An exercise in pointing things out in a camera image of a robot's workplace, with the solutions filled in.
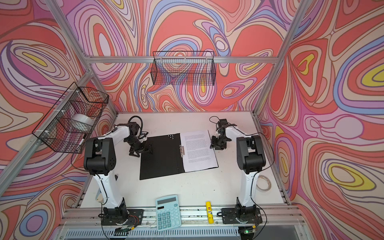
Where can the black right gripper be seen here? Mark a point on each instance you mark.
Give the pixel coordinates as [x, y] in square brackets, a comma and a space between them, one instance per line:
[214, 144]

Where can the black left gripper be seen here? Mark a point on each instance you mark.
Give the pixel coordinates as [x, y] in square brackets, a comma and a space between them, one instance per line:
[142, 149]

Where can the black file folder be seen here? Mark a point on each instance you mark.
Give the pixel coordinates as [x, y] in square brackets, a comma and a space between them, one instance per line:
[165, 160]

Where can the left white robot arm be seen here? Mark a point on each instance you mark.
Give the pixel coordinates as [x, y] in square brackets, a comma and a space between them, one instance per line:
[100, 161]

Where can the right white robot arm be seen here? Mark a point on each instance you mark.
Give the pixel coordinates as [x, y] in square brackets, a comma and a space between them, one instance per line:
[251, 159]

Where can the metal folder clip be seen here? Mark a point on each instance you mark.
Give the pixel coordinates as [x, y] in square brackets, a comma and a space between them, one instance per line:
[182, 151]

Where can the yellow glue stick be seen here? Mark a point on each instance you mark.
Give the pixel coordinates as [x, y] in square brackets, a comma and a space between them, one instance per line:
[209, 212]

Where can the clear tape roll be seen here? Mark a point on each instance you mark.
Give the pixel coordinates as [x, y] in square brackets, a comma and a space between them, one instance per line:
[264, 184]

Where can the teal calculator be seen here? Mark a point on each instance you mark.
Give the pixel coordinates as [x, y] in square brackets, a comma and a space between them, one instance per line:
[168, 213]

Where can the left black wire basket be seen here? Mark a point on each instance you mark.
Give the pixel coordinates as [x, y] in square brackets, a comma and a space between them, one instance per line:
[64, 135]

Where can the black wire basket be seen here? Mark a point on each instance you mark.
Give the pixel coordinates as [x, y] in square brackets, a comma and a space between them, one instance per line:
[64, 135]
[183, 68]

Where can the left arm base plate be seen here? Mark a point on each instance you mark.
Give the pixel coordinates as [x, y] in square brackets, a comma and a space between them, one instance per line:
[133, 217]

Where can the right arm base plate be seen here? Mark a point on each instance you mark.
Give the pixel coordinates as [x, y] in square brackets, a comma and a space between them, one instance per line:
[248, 215]

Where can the back black wire basket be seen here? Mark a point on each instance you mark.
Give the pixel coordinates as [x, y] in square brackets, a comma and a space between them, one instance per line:
[183, 68]

